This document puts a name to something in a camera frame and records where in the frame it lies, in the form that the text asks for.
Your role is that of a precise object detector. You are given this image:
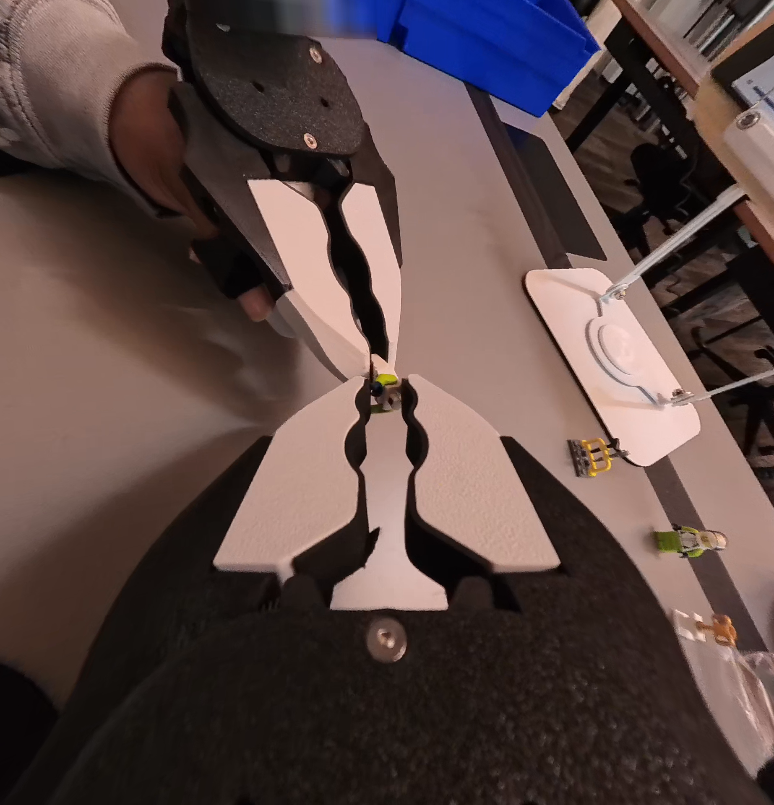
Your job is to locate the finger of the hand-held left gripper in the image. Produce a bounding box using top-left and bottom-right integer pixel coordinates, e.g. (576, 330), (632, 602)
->
(341, 185), (404, 366)
(246, 180), (370, 378)

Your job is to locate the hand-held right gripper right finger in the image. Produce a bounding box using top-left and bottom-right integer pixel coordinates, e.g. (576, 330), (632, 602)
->
(404, 378), (561, 582)

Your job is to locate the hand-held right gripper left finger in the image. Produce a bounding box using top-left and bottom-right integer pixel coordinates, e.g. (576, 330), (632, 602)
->
(214, 378), (375, 582)

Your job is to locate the small yellow lego piece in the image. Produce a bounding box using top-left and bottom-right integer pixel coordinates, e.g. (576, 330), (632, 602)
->
(576, 436), (618, 481)

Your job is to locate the white booklet stand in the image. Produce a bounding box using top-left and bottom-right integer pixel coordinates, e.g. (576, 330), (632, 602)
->
(526, 107), (774, 469)

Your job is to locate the lego instruction booklet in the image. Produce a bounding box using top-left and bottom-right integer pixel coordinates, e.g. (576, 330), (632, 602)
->
(727, 44), (774, 127)

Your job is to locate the person's left forearm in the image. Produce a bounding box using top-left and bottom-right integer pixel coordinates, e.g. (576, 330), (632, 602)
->
(0, 0), (174, 183)

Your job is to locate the green lego minifigure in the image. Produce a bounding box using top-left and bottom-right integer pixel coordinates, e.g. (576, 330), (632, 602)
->
(652, 522), (730, 561)

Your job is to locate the small tan lego piece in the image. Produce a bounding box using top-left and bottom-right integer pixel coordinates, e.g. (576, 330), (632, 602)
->
(674, 608), (740, 649)

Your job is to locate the person's left hand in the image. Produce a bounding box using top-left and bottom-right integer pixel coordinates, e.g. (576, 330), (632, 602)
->
(110, 70), (281, 323)

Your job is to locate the blue plastic bin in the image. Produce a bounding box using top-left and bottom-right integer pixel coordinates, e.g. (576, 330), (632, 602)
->
(375, 0), (602, 118)

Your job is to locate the black office chair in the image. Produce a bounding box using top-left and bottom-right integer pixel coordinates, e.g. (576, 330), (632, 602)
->
(624, 136), (705, 255)

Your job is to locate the clear plastic bag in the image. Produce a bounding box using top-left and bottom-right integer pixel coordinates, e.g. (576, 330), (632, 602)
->
(708, 617), (774, 745)

